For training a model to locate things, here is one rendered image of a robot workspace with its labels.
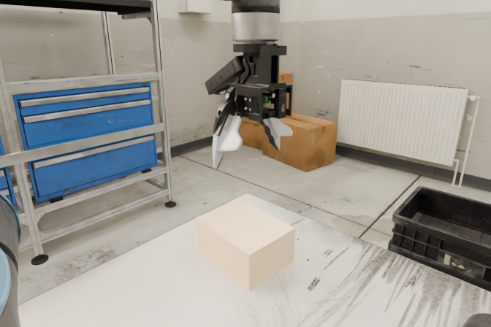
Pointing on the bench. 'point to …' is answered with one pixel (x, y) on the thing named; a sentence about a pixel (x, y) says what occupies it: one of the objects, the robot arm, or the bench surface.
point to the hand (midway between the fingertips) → (246, 158)
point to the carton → (245, 242)
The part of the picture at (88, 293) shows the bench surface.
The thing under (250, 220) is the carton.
